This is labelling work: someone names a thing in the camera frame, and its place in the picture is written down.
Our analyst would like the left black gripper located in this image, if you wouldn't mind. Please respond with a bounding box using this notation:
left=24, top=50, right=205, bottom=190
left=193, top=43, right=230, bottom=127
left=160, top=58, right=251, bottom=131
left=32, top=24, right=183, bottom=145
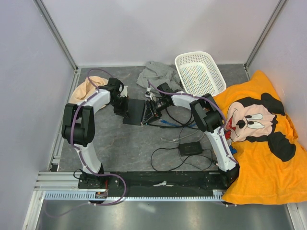
left=109, top=96, right=130, bottom=119

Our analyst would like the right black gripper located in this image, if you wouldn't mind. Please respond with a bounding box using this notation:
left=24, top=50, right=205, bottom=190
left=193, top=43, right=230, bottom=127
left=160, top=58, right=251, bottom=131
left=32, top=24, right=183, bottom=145
left=143, top=99, right=170, bottom=125

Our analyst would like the black network switch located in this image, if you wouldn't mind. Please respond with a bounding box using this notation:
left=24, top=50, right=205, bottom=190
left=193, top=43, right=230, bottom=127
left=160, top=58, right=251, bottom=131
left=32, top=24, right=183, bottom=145
left=123, top=99, right=145, bottom=126

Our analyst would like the blue ethernet cable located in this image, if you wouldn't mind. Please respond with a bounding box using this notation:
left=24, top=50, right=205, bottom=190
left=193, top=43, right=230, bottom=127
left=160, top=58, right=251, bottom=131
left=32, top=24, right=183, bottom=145
left=159, top=118, right=196, bottom=127

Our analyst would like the grey cloth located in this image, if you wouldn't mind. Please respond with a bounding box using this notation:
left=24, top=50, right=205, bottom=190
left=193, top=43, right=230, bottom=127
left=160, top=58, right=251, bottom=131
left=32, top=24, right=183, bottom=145
left=136, top=61, right=182, bottom=90

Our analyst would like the black cable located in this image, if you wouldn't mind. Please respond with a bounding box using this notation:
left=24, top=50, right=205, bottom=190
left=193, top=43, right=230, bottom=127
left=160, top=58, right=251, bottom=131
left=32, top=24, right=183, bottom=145
left=143, top=105, right=200, bottom=130

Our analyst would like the grey ethernet cable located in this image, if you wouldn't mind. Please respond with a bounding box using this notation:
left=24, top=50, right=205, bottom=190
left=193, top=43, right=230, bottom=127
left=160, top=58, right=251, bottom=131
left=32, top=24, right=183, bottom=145
left=160, top=130, right=202, bottom=144

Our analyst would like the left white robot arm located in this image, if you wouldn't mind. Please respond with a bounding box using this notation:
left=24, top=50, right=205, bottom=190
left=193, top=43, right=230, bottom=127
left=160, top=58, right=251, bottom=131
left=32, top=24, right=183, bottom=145
left=61, top=78, right=129, bottom=188

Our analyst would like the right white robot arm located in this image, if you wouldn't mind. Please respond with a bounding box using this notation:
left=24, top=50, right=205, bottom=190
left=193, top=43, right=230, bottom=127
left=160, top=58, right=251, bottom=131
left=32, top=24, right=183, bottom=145
left=141, top=83, right=239, bottom=189

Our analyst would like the peach bucket hat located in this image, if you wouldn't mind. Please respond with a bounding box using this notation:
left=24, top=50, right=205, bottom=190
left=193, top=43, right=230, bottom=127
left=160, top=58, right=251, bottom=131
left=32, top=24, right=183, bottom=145
left=69, top=76, right=108, bottom=104

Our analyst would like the white plastic basket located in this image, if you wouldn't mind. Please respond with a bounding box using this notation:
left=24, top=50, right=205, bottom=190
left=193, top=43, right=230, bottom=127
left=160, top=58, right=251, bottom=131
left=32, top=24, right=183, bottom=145
left=175, top=51, right=227, bottom=96

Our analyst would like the black power adapter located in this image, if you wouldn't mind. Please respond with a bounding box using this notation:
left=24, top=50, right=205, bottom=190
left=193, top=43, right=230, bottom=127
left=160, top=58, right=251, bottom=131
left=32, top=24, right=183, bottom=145
left=178, top=141, right=203, bottom=157

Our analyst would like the orange cartoon mouse pillow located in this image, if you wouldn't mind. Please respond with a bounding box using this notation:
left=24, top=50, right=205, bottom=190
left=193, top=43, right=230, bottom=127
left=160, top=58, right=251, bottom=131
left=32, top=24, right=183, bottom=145
left=214, top=70, right=307, bottom=205

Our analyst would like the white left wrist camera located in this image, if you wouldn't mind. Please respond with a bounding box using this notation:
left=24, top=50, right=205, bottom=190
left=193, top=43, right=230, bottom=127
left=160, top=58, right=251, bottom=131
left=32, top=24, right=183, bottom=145
left=120, top=86, right=128, bottom=97

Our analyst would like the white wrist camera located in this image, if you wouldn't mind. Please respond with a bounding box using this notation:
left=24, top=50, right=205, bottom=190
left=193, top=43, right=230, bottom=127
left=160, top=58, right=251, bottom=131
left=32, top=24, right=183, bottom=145
left=145, top=87, right=156, bottom=100
left=120, top=86, right=128, bottom=97

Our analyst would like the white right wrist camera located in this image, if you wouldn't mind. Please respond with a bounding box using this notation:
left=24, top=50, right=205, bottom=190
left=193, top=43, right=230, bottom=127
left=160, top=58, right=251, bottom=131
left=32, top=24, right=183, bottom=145
left=145, top=87, right=156, bottom=100

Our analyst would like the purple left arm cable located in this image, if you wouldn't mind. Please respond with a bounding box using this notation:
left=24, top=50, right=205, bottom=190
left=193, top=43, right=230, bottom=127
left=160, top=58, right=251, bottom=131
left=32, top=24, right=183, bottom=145
left=44, top=68, right=128, bottom=218

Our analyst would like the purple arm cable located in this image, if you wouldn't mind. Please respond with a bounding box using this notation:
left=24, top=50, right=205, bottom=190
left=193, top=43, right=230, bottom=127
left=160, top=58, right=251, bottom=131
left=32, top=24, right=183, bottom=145
left=44, top=68, right=128, bottom=218
left=146, top=80, right=240, bottom=208

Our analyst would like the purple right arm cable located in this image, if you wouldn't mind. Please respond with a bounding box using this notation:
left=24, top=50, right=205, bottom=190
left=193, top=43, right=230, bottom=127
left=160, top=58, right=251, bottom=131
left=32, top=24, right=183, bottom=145
left=146, top=80, right=240, bottom=208

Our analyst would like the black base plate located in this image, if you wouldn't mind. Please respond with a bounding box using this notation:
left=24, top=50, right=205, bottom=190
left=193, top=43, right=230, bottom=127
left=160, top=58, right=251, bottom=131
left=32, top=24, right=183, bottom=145
left=74, top=171, right=230, bottom=196

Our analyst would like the left aluminium frame post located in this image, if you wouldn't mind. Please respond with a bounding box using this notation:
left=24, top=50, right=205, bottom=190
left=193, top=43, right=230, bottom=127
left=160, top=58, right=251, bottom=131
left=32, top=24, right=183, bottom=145
left=33, top=0, right=78, bottom=72

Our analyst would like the aluminium frame post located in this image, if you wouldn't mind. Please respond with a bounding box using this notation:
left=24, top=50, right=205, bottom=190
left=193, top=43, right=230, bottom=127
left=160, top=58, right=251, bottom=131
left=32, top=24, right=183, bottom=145
left=244, top=0, right=288, bottom=71
left=33, top=0, right=78, bottom=72

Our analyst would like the slotted cable duct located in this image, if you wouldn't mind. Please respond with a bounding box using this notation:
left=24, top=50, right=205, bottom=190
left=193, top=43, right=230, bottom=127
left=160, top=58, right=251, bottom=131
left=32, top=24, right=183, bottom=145
left=45, top=190, right=224, bottom=201

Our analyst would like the right aluminium frame post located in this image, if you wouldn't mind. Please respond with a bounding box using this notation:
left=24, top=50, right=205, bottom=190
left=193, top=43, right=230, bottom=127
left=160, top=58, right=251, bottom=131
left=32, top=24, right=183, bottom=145
left=244, top=0, right=288, bottom=71

